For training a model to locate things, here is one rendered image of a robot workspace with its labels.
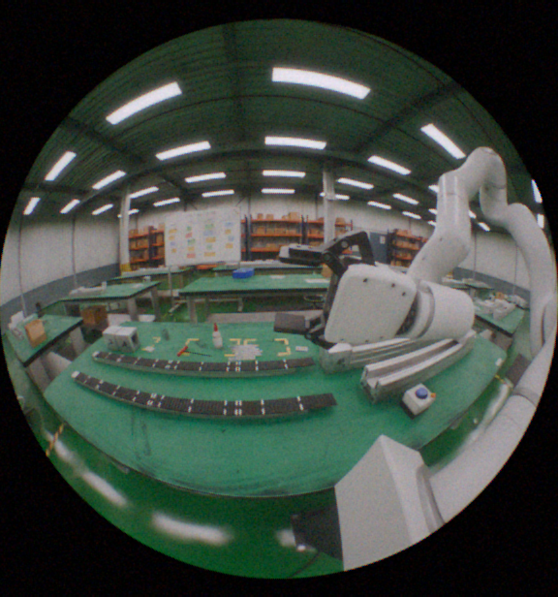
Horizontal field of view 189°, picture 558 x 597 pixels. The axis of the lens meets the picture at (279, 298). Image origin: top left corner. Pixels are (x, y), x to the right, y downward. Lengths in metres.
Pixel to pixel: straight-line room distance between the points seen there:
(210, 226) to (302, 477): 3.33
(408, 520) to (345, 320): 0.24
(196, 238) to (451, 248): 3.37
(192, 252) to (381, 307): 3.34
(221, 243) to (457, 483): 3.40
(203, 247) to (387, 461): 3.37
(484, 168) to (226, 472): 0.89
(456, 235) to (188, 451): 0.71
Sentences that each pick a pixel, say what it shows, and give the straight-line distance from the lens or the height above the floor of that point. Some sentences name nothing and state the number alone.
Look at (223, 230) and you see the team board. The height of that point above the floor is 1.53.
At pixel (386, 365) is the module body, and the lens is 0.63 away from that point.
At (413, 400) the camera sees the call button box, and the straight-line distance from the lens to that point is 0.58.
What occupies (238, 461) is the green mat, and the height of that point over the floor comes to 0.78.
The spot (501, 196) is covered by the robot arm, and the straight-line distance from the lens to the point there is 0.61.
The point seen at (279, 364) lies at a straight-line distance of 0.65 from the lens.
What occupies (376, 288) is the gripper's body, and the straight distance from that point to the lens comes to 0.19.
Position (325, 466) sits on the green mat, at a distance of 0.46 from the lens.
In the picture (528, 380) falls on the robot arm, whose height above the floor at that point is 1.09.
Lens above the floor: 1.20
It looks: 16 degrees down
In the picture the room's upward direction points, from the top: straight up
